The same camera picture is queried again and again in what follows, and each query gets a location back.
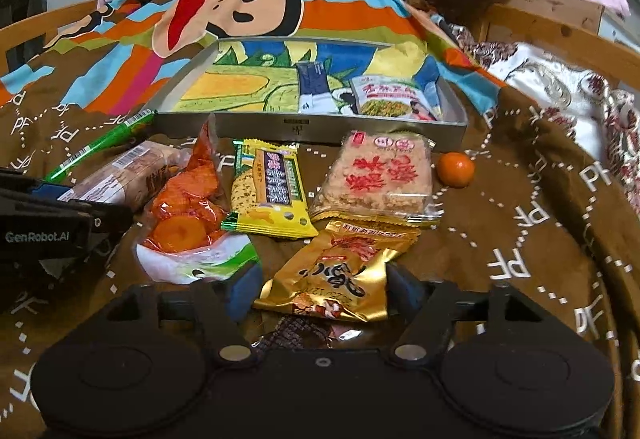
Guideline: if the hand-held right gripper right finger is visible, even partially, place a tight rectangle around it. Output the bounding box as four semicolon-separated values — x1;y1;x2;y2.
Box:
385;263;543;366

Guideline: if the white red snack packet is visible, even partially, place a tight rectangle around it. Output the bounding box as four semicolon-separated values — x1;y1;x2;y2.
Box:
350;75;441;121

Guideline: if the blue white snack packet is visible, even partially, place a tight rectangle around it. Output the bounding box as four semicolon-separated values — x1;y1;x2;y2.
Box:
295;61;335;114

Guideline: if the gold foil snack packet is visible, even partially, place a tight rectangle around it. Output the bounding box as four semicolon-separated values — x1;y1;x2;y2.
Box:
252;218;422;324

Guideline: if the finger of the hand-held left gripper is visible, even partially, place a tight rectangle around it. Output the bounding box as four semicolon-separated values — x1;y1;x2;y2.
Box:
0;167;76;206
50;199;135;240

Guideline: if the metal tray with picture lining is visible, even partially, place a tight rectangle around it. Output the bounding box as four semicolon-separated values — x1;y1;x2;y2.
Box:
141;38;469;144

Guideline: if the yellow green snack packet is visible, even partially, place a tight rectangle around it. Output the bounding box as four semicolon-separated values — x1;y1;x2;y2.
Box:
221;139;319;240

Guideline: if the brown wafer packet with barcode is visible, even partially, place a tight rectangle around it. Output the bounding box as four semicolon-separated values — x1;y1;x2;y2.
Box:
57;141;193;212

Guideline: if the clear packet with dark snack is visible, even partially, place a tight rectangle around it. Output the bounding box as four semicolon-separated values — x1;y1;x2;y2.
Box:
250;314;371;352

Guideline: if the green tube packet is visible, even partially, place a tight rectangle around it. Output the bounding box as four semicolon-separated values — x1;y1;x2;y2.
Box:
44;111;157;183

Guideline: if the clear rice cake packet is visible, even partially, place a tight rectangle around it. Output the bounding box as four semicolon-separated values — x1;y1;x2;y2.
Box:
308;130;442;227

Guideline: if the white floral cloth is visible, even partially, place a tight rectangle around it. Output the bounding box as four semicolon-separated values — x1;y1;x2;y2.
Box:
435;14;640;214

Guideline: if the mandarin orange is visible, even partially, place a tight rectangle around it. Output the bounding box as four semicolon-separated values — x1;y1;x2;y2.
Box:
438;152;476;188

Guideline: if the orange snack bag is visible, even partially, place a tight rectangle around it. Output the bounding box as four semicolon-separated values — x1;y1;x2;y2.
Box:
136;116;263;284

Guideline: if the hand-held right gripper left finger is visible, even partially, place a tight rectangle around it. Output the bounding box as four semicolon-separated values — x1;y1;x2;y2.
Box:
107;263;264;366

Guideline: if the printed monkey blanket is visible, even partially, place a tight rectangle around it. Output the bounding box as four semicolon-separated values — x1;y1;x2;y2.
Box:
0;0;640;439

